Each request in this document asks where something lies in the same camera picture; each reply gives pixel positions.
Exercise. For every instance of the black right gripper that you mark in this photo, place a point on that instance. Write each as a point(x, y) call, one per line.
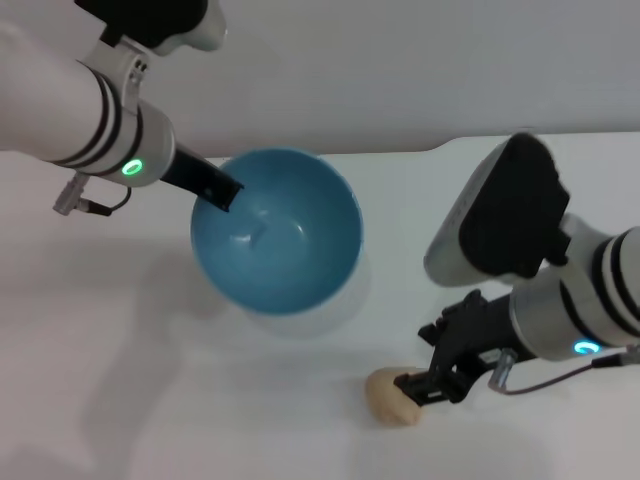
point(475, 325)

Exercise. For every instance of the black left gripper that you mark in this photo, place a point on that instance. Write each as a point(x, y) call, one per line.
point(190, 170)

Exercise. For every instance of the beige egg yolk pastry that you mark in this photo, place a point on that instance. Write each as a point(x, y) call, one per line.
point(385, 400)

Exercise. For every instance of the blue ceramic bowl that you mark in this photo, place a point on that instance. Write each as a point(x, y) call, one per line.
point(280, 270)

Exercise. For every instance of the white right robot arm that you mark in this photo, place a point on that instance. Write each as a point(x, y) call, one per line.
point(575, 300)

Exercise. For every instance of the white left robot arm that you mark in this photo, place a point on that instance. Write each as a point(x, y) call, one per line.
point(50, 115)

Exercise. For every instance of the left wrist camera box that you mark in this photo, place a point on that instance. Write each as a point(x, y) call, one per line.
point(160, 20)

